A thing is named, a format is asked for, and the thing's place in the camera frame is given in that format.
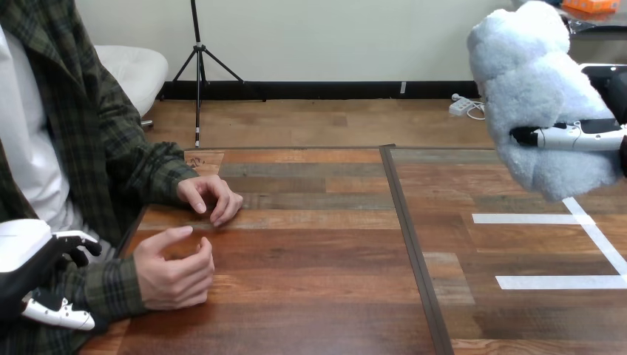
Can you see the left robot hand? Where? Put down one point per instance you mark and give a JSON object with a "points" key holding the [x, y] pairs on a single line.
{"points": [[22, 255]]}

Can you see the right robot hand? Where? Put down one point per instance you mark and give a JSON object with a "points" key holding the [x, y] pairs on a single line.
{"points": [[583, 137]]}

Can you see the person's hand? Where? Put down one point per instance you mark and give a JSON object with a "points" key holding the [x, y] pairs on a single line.
{"points": [[171, 274], [210, 198]]}

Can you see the white towel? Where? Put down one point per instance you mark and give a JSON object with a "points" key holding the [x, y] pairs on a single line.
{"points": [[531, 93]]}

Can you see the person's forearm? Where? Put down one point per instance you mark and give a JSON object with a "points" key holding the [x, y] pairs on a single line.
{"points": [[105, 291], [147, 179]]}

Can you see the person's body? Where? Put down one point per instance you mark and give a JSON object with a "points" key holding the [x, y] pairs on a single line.
{"points": [[54, 122]]}

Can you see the white power strip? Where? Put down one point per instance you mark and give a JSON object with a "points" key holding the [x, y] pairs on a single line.
{"points": [[461, 106]]}

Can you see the orange thing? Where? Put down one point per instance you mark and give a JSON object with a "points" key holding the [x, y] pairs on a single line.
{"points": [[591, 5]]}

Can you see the black tripod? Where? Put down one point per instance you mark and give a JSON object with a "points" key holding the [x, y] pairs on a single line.
{"points": [[198, 63]]}

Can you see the white cushioned chair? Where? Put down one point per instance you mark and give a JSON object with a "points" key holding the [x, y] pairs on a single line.
{"points": [[134, 73]]}

